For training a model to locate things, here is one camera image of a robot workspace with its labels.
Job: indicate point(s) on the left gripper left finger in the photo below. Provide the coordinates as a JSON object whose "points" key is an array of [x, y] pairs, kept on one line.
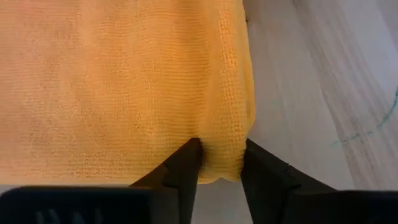
{"points": [[174, 186]]}

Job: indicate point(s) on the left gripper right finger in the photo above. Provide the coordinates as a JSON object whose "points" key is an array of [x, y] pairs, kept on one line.
{"points": [[273, 189]]}

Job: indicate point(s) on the orange microfiber towel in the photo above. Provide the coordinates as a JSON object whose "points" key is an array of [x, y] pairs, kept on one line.
{"points": [[124, 93]]}

